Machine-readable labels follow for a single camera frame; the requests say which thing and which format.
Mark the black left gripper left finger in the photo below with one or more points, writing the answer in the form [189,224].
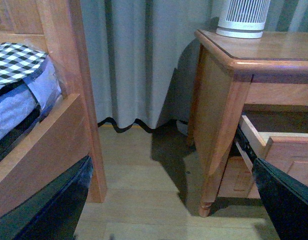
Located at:
[54,211]

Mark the wooden drawer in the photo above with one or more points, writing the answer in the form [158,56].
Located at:
[280,138]
[237,180]

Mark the grey-blue curtain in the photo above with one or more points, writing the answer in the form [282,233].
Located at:
[143,56]

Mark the checkered bedsheet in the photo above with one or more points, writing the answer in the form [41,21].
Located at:
[17,62]

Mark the white ribbed air purifier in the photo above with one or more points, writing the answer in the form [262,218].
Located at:
[244,19]

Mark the wooden nightstand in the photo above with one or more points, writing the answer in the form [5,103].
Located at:
[234,76]

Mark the white mattress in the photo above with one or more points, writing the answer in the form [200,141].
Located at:
[40,89]

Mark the wooden bed frame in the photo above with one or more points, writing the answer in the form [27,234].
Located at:
[70,131]

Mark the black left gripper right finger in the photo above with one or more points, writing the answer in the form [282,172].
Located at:
[285,200]

